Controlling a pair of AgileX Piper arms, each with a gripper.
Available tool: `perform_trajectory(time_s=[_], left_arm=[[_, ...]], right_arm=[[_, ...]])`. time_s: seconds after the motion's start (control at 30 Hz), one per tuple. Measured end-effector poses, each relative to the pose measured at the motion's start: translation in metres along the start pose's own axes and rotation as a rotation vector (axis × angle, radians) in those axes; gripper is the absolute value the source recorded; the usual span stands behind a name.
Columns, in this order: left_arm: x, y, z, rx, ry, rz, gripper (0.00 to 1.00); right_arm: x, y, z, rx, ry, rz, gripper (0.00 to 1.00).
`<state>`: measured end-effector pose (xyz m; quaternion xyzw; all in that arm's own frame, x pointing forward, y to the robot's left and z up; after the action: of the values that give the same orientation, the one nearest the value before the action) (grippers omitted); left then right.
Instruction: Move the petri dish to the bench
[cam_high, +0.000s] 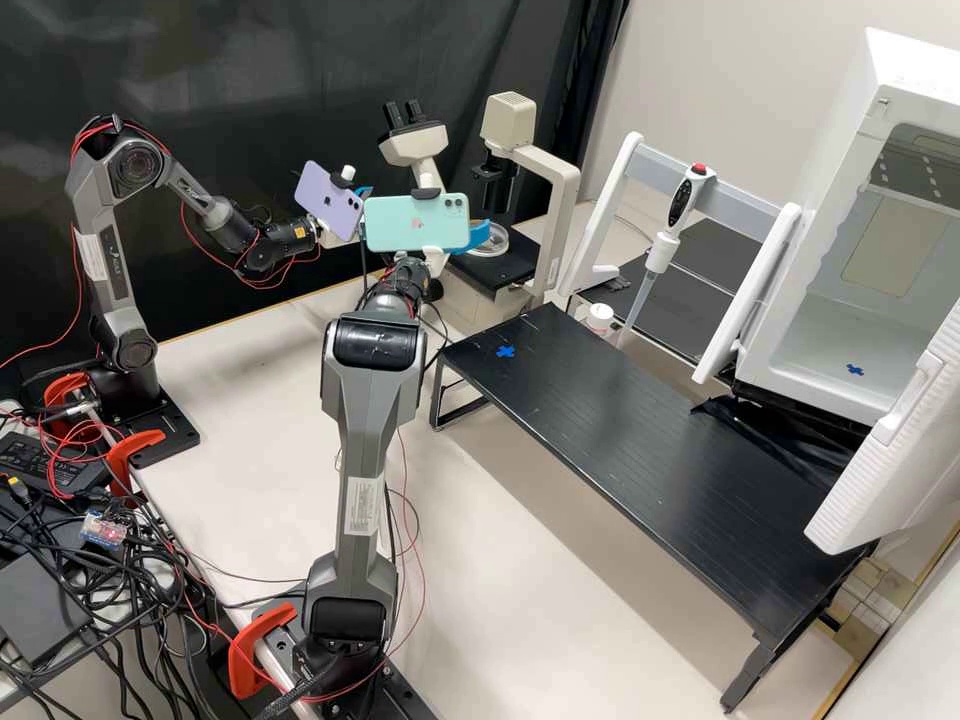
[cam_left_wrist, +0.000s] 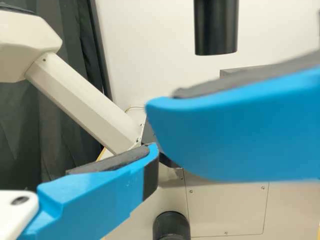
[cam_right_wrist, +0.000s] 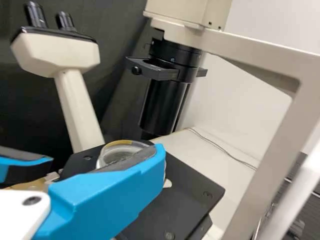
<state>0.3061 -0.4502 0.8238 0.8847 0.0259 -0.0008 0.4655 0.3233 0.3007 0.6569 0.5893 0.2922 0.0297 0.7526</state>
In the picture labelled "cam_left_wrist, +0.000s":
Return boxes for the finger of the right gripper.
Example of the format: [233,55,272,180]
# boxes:
[145,48,320,183]

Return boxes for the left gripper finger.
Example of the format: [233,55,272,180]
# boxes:
[23,142,160,240]

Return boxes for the cream microscope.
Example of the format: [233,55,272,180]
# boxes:
[0,0,320,240]

